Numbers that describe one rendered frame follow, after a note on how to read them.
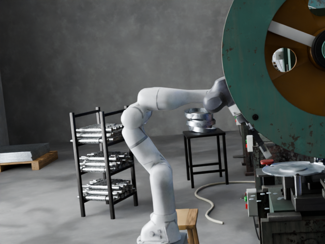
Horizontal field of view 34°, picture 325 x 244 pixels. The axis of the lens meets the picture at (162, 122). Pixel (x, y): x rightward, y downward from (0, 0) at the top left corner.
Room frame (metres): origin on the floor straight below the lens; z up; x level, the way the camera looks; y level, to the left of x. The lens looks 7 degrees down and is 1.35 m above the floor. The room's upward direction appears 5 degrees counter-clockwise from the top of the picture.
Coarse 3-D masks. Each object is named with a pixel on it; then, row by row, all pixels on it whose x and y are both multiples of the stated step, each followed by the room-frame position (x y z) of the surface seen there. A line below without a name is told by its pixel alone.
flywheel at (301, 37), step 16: (288, 0) 2.03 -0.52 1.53; (304, 0) 2.02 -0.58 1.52; (288, 16) 2.03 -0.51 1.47; (304, 16) 2.02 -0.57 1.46; (320, 16) 2.01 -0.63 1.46; (272, 32) 2.04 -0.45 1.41; (288, 32) 1.98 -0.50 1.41; (304, 32) 1.97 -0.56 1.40; (320, 32) 1.95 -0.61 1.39; (272, 48) 2.04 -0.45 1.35; (304, 48) 2.02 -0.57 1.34; (320, 48) 1.90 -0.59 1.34; (272, 64) 2.04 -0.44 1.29; (304, 64) 2.02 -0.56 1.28; (320, 64) 1.91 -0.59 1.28; (272, 80) 2.04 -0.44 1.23; (288, 80) 2.03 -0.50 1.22; (304, 80) 2.02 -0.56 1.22; (320, 80) 2.01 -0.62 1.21; (288, 96) 2.03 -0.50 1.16; (304, 96) 2.02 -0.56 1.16; (320, 96) 2.01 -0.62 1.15; (320, 112) 2.01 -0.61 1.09
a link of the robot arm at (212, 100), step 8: (216, 80) 2.35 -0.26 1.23; (224, 80) 2.32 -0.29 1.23; (216, 88) 2.34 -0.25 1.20; (224, 88) 2.31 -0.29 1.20; (208, 96) 2.34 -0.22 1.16; (216, 96) 2.32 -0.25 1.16; (224, 96) 2.32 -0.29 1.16; (208, 104) 2.34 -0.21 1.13; (216, 104) 2.33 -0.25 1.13; (224, 104) 2.32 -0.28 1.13; (232, 104) 2.31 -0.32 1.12
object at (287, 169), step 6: (282, 162) 2.56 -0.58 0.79; (288, 162) 2.56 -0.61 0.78; (294, 162) 2.55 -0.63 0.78; (300, 162) 2.54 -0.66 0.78; (306, 162) 2.53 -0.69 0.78; (264, 168) 2.48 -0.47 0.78; (270, 168) 2.47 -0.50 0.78; (276, 168) 2.46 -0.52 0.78; (282, 168) 2.42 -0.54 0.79; (288, 168) 2.41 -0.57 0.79; (294, 168) 2.40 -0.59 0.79; (300, 168) 2.39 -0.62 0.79; (306, 168) 2.39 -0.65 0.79; (312, 168) 2.39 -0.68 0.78; (318, 168) 2.38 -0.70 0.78; (270, 174) 2.34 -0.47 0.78; (276, 174) 2.32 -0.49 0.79; (282, 174) 2.33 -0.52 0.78; (288, 174) 2.32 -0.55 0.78; (294, 174) 2.31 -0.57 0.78; (300, 174) 2.30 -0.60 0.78; (306, 174) 2.27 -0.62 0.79; (312, 174) 2.28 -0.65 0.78
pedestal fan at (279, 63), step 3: (309, 6) 3.09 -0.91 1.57; (276, 51) 3.29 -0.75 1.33; (273, 54) 3.40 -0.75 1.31; (273, 57) 3.35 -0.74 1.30; (273, 60) 3.40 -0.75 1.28; (276, 60) 3.31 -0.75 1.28; (279, 60) 3.35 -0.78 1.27; (273, 63) 3.37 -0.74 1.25; (276, 63) 3.32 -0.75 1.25; (279, 63) 3.35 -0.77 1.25; (279, 66) 3.34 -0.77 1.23; (282, 66) 3.31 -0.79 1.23; (279, 69) 3.34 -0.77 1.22; (282, 69) 3.27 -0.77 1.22; (324, 159) 3.22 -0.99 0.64; (324, 162) 3.22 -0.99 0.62
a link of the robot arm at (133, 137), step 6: (150, 114) 2.56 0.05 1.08; (126, 132) 2.52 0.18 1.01; (132, 132) 2.51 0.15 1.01; (138, 132) 2.52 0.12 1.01; (144, 132) 2.54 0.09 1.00; (126, 138) 2.52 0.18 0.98; (132, 138) 2.51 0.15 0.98; (138, 138) 2.51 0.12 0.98; (144, 138) 2.52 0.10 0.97; (132, 144) 2.51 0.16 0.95
